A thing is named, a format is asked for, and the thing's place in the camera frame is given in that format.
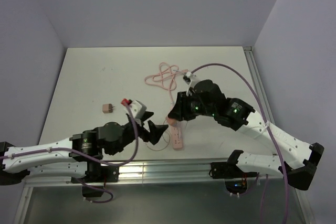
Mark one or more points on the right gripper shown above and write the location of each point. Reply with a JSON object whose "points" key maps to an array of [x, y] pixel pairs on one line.
{"points": [[180, 111]]}

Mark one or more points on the pink power strip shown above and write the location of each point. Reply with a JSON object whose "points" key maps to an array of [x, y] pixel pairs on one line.
{"points": [[176, 135]]}

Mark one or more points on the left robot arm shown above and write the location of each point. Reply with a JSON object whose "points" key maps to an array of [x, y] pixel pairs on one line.
{"points": [[79, 156]]}

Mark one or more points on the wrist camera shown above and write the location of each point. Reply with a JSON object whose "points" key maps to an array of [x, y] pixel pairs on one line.
{"points": [[134, 107], [191, 80]]}

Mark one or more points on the front aluminium rail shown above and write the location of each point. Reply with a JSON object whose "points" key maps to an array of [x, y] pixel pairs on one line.
{"points": [[146, 172]]}

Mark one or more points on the orange pink charger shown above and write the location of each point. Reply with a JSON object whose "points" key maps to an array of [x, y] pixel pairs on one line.
{"points": [[172, 122]]}

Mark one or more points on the right side aluminium rail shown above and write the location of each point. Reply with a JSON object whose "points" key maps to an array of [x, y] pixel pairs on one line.
{"points": [[256, 78]]}

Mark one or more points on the aluminium rail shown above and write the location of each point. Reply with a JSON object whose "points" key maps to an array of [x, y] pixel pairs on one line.
{"points": [[256, 78], [146, 172]]}

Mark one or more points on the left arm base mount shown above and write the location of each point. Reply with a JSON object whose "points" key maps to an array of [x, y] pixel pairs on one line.
{"points": [[105, 175]]}

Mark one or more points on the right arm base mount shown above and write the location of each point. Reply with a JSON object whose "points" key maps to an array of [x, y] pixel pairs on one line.
{"points": [[235, 179]]}

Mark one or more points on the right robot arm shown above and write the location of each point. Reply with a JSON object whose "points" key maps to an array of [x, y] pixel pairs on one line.
{"points": [[290, 158]]}

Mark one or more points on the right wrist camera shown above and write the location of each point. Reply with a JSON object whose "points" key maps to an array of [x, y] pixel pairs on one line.
{"points": [[191, 80]]}

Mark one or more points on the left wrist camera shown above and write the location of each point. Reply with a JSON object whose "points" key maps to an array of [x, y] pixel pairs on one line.
{"points": [[134, 107]]}

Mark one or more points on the brown pink plug adapter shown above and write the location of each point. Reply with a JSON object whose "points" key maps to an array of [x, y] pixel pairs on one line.
{"points": [[107, 108]]}

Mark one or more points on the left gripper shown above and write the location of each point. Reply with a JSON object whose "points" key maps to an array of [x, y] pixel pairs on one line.
{"points": [[156, 131]]}

